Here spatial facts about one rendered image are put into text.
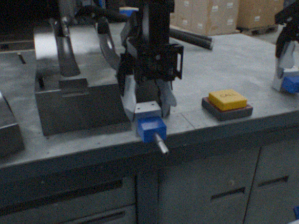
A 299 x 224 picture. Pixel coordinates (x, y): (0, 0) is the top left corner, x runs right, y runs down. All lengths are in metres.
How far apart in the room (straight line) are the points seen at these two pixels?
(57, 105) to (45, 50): 0.25
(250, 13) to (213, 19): 0.84
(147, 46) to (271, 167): 0.59
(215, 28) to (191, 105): 3.84
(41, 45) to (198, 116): 0.43
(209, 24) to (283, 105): 3.71
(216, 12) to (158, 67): 4.01
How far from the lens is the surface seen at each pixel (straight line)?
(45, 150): 0.52
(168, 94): 0.47
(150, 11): 0.38
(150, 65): 0.41
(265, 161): 0.84
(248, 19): 5.06
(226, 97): 0.61
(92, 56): 0.72
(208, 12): 4.33
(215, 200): 0.84
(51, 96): 0.52
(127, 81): 0.46
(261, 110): 0.66
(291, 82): 0.74
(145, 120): 0.49
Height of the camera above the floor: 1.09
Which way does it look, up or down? 28 degrees down
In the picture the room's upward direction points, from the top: straight up
